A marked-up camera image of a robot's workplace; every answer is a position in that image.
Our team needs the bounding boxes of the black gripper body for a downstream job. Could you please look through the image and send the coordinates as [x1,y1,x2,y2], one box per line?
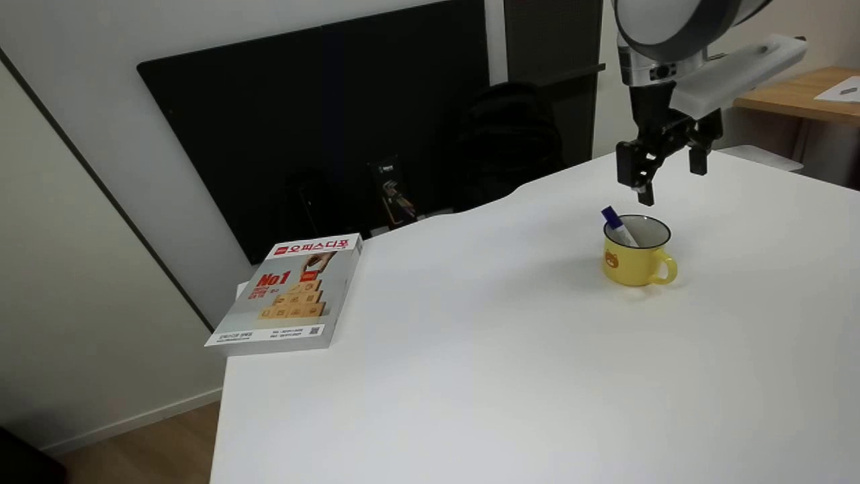
[626,61,713,160]

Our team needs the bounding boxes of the white marker with blue cap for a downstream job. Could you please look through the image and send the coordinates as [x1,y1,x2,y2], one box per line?
[600,203,641,249]

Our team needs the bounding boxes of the yellow enamel mug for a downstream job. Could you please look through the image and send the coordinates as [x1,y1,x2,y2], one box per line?
[600,213,682,289]

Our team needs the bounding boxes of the wooden desk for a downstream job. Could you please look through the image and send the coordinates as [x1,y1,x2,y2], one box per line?
[735,65,860,128]

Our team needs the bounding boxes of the black backpack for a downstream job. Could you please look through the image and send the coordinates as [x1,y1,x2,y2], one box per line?
[452,81,568,213]

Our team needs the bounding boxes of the white paper sheet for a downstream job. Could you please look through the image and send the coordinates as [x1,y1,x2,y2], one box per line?
[815,76,860,104]

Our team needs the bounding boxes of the small metal table clamp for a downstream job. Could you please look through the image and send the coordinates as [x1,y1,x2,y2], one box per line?
[370,158,420,231]

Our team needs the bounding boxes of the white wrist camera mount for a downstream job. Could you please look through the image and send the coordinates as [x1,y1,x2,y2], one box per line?
[666,31,809,119]

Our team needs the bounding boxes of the dark grey wall panel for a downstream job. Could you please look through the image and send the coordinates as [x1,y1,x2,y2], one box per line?
[506,0,606,168]

